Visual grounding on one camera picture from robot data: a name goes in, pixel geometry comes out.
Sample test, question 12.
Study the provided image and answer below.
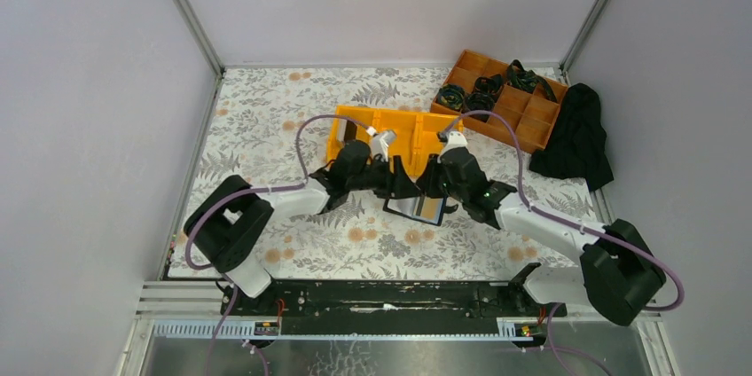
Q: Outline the black leather card holder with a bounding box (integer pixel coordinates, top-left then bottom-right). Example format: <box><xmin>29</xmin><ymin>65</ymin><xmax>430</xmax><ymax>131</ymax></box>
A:
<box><xmin>382</xmin><ymin>195</ymin><xmax>458</xmax><ymax>226</ymax></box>

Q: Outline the dark grey credit card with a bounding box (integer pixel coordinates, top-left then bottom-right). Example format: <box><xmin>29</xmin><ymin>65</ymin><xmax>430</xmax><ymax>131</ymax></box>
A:
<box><xmin>337</xmin><ymin>121</ymin><xmax>359</xmax><ymax>145</ymax></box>

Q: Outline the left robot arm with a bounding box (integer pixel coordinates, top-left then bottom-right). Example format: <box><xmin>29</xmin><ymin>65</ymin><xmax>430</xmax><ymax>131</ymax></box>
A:
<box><xmin>184</xmin><ymin>140</ymin><xmax>421</xmax><ymax>297</ymax></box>

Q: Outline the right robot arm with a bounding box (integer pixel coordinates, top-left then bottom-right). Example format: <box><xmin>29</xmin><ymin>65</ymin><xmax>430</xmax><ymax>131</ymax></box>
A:
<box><xmin>417</xmin><ymin>147</ymin><xmax>667</xmax><ymax>326</ymax></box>

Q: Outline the yellow plastic divided bin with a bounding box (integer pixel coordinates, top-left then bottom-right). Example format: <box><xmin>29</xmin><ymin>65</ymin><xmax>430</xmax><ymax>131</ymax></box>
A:
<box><xmin>325</xmin><ymin>106</ymin><xmax>455</xmax><ymax>179</ymax></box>

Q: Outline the dark floral rolled tie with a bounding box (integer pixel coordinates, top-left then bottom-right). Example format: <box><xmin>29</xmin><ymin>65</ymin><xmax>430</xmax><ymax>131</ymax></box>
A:
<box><xmin>463</xmin><ymin>92</ymin><xmax>496</xmax><ymax>113</ymax></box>

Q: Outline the blue yellow rolled tie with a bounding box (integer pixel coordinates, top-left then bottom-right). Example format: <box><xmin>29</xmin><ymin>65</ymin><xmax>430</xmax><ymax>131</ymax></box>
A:
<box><xmin>436</xmin><ymin>83</ymin><xmax>466</xmax><ymax>113</ymax></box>

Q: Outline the wooden compartment organizer tray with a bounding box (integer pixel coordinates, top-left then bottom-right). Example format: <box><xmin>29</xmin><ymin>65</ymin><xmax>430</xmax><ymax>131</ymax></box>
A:
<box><xmin>430</xmin><ymin>50</ymin><xmax>569</xmax><ymax>153</ymax></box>

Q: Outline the black rolled tie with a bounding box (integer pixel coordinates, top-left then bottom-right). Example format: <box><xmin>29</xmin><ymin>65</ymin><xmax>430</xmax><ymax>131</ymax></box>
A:
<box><xmin>473</xmin><ymin>74</ymin><xmax>505</xmax><ymax>100</ymax></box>

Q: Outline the dark green rolled tie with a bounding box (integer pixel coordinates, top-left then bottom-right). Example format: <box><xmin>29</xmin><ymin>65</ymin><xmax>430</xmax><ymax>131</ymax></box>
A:
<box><xmin>505</xmin><ymin>59</ymin><xmax>558</xmax><ymax>103</ymax></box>

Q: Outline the black cloth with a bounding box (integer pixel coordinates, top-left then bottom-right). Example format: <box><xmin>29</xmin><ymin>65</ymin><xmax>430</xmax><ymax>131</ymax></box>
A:
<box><xmin>529</xmin><ymin>82</ymin><xmax>614</xmax><ymax>192</ymax></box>

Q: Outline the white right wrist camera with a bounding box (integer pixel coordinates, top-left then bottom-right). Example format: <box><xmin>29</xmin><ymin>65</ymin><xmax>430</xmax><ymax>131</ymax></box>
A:
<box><xmin>437</xmin><ymin>130</ymin><xmax>467</xmax><ymax>156</ymax></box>

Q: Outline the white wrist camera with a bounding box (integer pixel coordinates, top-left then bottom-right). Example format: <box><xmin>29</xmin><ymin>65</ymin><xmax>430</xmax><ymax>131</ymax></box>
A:
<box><xmin>437</xmin><ymin>130</ymin><xmax>467</xmax><ymax>156</ymax></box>
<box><xmin>369</xmin><ymin>129</ymin><xmax>396</xmax><ymax>162</ymax></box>

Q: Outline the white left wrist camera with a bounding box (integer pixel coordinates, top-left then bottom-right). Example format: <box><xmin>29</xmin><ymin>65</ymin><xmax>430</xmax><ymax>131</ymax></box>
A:
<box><xmin>369</xmin><ymin>129</ymin><xmax>396</xmax><ymax>162</ymax></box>

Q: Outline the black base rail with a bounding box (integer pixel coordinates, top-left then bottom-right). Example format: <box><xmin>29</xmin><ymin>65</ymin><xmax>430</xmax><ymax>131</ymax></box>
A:
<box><xmin>220</xmin><ymin>279</ymin><xmax>567</xmax><ymax>337</ymax></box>

